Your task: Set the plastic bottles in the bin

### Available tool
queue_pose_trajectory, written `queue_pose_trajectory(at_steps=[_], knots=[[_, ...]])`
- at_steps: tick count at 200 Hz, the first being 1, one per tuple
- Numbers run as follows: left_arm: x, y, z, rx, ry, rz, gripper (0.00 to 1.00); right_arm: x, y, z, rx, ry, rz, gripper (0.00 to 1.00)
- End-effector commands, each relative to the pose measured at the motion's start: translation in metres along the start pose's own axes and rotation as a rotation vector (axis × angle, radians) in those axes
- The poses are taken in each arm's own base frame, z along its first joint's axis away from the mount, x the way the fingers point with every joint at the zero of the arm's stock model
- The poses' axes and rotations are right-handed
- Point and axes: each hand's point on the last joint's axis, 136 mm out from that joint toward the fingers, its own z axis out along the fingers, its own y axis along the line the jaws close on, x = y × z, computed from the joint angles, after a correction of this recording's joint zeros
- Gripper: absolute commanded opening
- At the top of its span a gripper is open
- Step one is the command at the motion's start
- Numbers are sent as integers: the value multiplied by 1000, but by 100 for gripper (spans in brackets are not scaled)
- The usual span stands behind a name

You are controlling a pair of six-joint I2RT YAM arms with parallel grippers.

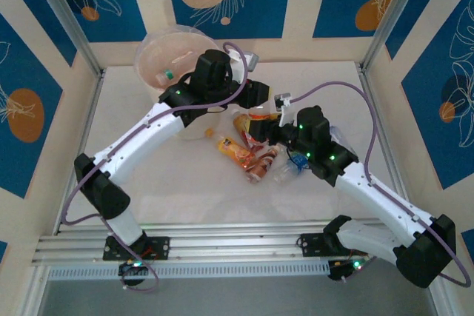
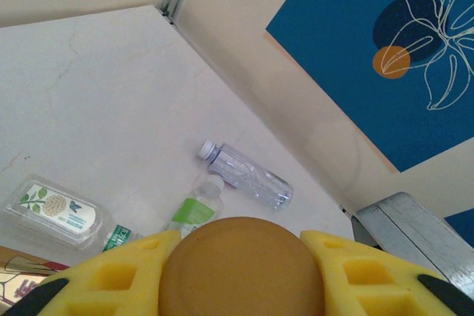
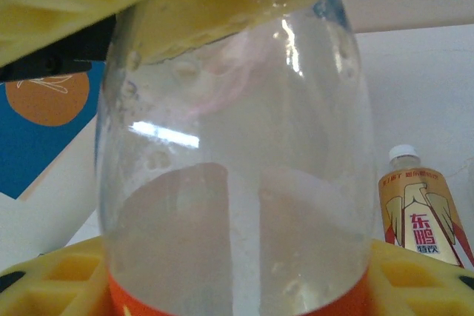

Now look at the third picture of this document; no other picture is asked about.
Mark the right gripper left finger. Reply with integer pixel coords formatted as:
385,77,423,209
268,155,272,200
0,236,112,316

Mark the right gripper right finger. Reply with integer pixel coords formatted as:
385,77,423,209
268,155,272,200
364,240,474,316

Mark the gold red label bottle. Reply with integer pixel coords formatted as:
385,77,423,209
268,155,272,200
377,144,474,269

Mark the stubby orange label bottle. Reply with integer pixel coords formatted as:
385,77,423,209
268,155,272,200
94,0,377,316

